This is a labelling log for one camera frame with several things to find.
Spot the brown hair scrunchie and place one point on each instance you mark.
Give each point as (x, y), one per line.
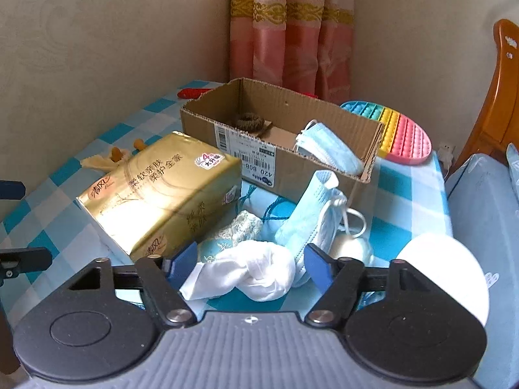
(238, 121)

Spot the pink curtain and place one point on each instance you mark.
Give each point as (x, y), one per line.
(284, 48)

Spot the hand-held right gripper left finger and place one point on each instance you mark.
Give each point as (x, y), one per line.
(182, 257)

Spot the clear jar with white lid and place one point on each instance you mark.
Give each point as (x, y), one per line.
(446, 271)

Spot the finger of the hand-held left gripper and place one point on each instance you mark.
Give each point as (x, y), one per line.
(24, 261)
(12, 190)

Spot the blue face mask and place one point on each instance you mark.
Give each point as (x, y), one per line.
(312, 214)
(328, 150)

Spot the gold tissue pack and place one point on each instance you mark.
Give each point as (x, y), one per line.
(162, 194)

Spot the blue checkered tablecloth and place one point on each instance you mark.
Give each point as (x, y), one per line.
(405, 202)

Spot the white and blue pig toy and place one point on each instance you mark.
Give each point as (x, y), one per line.
(352, 247)

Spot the red plastic object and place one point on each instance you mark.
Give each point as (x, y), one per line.
(190, 93)

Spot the blue printed pillow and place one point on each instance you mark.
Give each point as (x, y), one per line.
(513, 154)

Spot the rainbow pop bubble toy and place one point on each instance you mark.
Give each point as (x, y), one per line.
(401, 137)

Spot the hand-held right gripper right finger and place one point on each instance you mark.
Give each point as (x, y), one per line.
(318, 267)

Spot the white lace cloth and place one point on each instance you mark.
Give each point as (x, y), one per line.
(239, 227)

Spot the white wall socket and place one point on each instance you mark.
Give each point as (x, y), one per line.
(445, 152)

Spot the cardboard box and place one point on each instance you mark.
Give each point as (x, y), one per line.
(292, 170)

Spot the yellow cloth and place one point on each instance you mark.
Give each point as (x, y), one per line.
(101, 163)

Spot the blue-grey quilt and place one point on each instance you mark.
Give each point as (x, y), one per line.
(486, 210)

